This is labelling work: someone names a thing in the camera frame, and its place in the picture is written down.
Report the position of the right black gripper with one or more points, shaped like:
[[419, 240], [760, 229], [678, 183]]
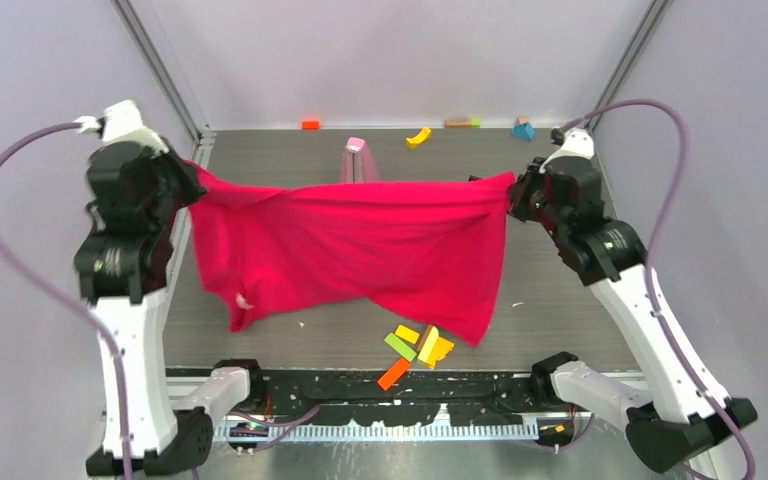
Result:
[[520, 191]]

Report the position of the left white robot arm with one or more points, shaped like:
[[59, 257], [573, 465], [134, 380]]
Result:
[[123, 282]]

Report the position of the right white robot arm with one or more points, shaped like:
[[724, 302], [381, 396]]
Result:
[[684, 412]]

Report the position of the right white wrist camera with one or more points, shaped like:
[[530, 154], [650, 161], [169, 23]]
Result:
[[575, 142]]

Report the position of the yellow block pile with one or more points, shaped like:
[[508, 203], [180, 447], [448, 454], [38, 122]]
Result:
[[430, 346]]

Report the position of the small orange block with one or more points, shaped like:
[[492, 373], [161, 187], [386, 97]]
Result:
[[310, 124]]

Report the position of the red cloth garment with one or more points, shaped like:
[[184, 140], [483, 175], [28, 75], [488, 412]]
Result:
[[431, 252]]

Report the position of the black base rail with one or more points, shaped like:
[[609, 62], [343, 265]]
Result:
[[470, 398]]

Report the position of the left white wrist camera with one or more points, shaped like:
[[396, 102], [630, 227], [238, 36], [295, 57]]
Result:
[[122, 122]]

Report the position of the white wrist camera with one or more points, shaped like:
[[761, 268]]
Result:
[[122, 122], [575, 142]]

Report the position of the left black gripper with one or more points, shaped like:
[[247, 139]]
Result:
[[192, 188]]

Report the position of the tan wooden block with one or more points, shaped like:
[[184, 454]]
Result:
[[462, 122]]

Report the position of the pink metronome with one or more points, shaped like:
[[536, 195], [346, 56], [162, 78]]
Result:
[[358, 164]]

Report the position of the green rectangular block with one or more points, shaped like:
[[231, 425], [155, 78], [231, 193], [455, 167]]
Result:
[[401, 347]]

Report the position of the orange rectangular block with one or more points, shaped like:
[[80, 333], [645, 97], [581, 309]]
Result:
[[393, 374]]

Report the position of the blue triangular block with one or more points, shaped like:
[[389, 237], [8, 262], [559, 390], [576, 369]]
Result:
[[523, 129]]

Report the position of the yellow curved block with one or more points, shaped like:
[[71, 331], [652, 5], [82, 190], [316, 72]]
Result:
[[419, 138]]

